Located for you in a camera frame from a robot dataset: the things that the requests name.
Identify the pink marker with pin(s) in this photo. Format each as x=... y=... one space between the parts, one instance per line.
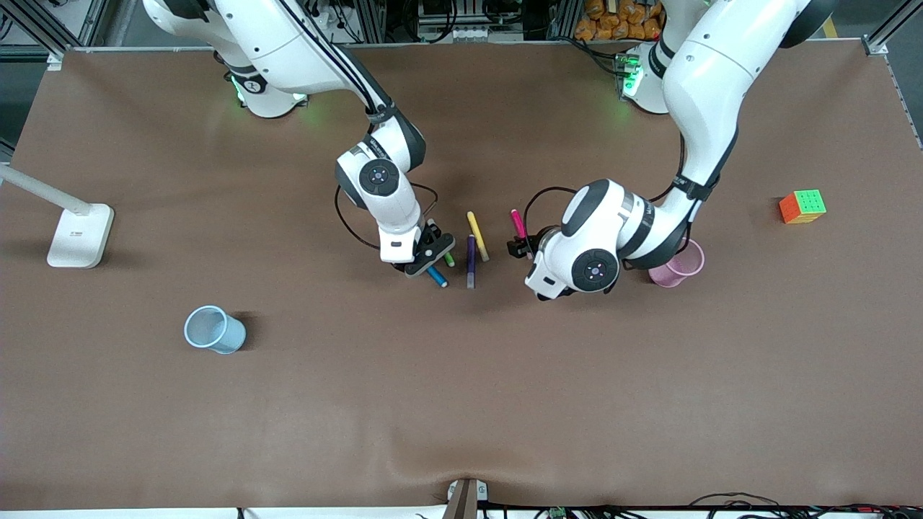
x=518 y=223

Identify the blue marker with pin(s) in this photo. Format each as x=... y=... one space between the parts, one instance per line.
x=438 y=277

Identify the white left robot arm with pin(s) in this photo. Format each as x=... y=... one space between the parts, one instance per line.
x=707 y=79

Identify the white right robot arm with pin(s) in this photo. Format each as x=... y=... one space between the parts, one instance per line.
x=288 y=43

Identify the yellow marker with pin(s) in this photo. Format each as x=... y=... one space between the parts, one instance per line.
x=476 y=231

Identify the purple marker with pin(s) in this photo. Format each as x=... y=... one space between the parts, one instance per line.
x=471 y=263

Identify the pink plastic cup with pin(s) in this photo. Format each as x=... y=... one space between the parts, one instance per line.
x=681 y=272

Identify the light blue plastic cup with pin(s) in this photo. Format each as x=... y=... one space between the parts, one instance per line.
x=214 y=331

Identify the white terminal block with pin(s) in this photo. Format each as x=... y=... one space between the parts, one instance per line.
x=469 y=33

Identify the orange packets pile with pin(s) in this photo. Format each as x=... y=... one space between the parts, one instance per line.
x=613 y=21

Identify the colourful puzzle cube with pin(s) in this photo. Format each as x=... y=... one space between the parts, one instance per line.
x=804 y=205

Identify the brown post with metal brackets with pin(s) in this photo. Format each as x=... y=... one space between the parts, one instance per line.
x=465 y=501

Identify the metal corner bracket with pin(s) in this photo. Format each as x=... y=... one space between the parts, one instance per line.
x=54 y=61
x=875 y=45

